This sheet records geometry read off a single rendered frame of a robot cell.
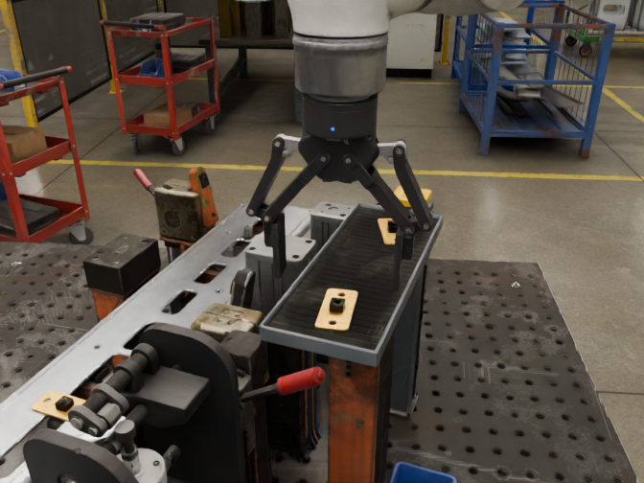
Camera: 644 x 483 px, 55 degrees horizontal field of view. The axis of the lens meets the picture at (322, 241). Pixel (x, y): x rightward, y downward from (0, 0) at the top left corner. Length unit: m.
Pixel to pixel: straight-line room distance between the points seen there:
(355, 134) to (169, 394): 0.31
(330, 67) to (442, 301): 1.12
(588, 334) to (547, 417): 1.58
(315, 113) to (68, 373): 0.55
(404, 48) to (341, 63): 6.59
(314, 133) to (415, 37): 6.55
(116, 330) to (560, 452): 0.82
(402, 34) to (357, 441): 6.40
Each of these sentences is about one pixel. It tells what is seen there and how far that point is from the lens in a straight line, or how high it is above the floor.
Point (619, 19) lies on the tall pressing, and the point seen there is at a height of 0.45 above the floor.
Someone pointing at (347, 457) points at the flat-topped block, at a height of 0.85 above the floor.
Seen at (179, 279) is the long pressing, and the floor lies 1.00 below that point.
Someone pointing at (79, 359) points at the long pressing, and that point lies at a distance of 0.98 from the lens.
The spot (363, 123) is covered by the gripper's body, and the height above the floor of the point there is 1.40.
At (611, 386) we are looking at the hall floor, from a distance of 2.64.
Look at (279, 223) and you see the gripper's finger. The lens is 0.68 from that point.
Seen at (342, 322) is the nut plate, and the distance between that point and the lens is 0.71.
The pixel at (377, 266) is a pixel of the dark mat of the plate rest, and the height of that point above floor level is 1.16.
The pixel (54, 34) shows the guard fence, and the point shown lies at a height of 0.73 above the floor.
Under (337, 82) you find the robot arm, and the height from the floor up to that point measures 1.44.
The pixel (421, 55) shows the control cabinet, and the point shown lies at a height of 0.25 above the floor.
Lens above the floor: 1.57
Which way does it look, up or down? 28 degrees down
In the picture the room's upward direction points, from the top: straight up
